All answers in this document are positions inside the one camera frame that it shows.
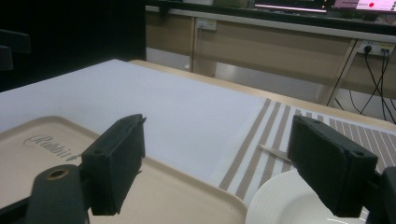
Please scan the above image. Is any computer monitor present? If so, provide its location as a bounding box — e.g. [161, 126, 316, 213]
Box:
[332, 0, 396, 13]

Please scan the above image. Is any beige plastic tray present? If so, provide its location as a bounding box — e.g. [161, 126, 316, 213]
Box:
[0, 116, 248, 224]

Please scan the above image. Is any beige background desk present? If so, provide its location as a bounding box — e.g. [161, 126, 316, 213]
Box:
[145, 5, 396, 106]

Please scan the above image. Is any black curtain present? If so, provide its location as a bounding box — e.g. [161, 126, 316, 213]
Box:
[0, 0, 148, 93]

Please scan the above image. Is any white ceramic plate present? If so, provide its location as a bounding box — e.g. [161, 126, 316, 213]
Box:
[245, 169, 370, 224]

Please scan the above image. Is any light wooden table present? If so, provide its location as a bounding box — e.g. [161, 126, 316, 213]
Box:
[129, 59, 396, 132]

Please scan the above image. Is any silver table knife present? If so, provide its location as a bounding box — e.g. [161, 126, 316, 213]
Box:
[256, 144, 293, 163]

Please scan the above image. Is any white power socket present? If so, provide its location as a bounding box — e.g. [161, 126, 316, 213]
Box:
[358, 40, 396, 58]
[196, 18, 218, 32]

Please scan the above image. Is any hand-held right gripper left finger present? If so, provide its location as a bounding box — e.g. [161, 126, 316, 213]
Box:
[81, 113, 148, 217]

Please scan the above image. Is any striped grey white placemat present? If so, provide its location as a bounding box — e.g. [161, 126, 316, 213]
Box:
[219, 98, 396, 206]

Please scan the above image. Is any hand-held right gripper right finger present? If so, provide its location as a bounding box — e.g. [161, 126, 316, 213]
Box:
[287, 114, 379, 218]

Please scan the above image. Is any bundle of black cables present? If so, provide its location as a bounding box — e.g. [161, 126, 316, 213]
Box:
[326, 46, 396, 125]

